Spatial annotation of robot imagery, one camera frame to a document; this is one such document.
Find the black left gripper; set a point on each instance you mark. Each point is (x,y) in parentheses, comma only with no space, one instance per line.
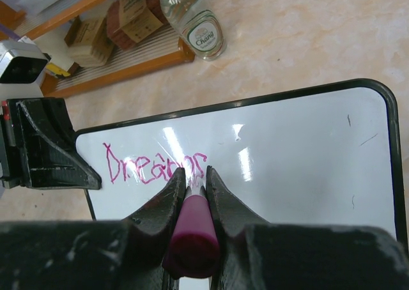
(38,147)

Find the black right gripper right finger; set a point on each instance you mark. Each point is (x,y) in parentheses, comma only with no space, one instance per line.
(257,254)

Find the orange wooden shelf rack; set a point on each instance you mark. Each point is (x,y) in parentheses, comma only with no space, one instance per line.
(65,47)

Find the magenta capped marker pen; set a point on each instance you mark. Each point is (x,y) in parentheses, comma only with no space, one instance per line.
(194,249)

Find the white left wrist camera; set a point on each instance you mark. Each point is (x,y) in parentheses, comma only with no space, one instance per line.
(21,63)

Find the black framed whiteboard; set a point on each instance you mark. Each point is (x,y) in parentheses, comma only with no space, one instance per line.
(328,154)

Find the tan cardboard box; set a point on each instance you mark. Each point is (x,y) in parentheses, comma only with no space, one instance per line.
(88,43)

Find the clear glass bottle green cap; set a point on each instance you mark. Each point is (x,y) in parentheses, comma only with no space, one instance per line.
(197,26)

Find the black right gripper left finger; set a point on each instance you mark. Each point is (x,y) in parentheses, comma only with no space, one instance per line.
(109,254)

